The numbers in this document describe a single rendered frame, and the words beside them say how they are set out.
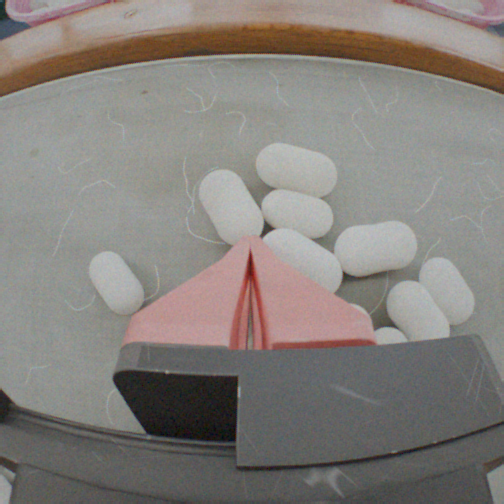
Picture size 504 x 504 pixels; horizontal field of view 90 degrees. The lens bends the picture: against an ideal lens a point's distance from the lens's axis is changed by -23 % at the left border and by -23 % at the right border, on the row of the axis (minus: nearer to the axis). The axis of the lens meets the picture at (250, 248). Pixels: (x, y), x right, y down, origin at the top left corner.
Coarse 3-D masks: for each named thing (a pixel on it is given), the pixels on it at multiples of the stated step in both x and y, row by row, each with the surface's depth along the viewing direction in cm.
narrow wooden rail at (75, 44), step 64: (128, 0) 16; (192, 0) 16; (256, 0) 16; (320, 0) 16; (384, 0) 16; (0, 64) 16; (64, 64) 16; (128, 64) 17; (384, 64) 17; (448, 64) 16
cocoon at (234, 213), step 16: (208, 176) 13; (224, 176) 13; (208, 192) 13; (224, 192) 13; (240, 192) 13; (208, 208) 13; (224, 208) 13; (240, 208) 13; (256, 208) 13; (224, 224) 13; (240, 224) 13; (256, 224) 13; (224, 240) 14
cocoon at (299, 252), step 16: (272, 240) 13; (288, 240) 12; (304, 240) 13; (288, 256) 12; (304, 256) 12; (320, 256) 12; (304, 272) 12; (320, 272) 12; (336, 272) 12; (336, 288) 13
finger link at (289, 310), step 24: (264, 264) 9; (264, 288) 7; (288, 288) 7; (312, 288) 7; (264, 312) 6; (288, 312) 6; (312, 312) 6; (336, 312) 6; (360, 312) 6; (264, 336) 6; (288, 336) 5; (312, 336) 5; (336, 336) 5; (360, 336) 5
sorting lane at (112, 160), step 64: (192, 64) 17; (256, 64) 17; (320, 64) 17; (0, 128) 17; (64, 128) 16; (128, 128) 16; (192, 128) 16; (256, 128) 16; (320, 128) 16; (384, 128) 16; (448, 128) 16; (0, 192) 16; (64, 192) 15; (128, 192) 15; (192, 192) 15; (256, 192) 15; (384, 192) 15; (448, 192) 15; (0, 256) 15; (64, 256) 14; (128, 256) 14; (192, 256) 14; (448, 256) 14; (0, 320) 14; (64, 320) 14; (128, 320) 14; (384, 320) 14; (0, 384) 13; (64, 384) 13
